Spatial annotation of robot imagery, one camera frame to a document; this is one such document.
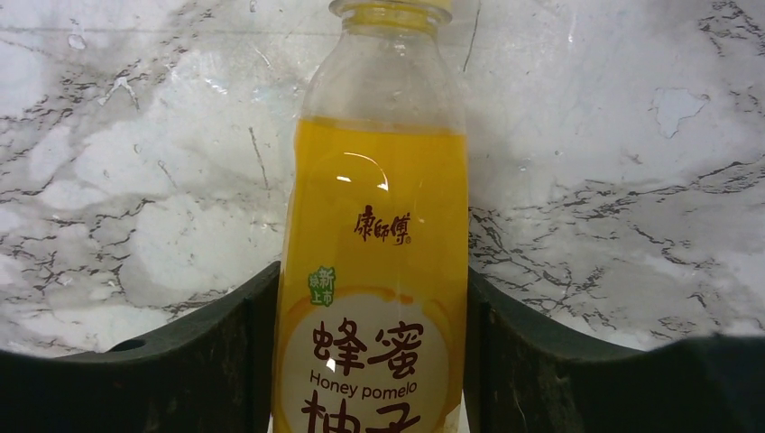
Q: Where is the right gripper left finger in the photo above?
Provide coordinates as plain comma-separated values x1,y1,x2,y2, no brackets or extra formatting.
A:
1,263,280,432

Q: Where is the yellow drink bottle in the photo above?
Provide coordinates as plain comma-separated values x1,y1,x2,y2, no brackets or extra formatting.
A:
272,1,469,432

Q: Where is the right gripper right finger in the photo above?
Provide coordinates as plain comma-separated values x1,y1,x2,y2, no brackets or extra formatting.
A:
464,272,764,432

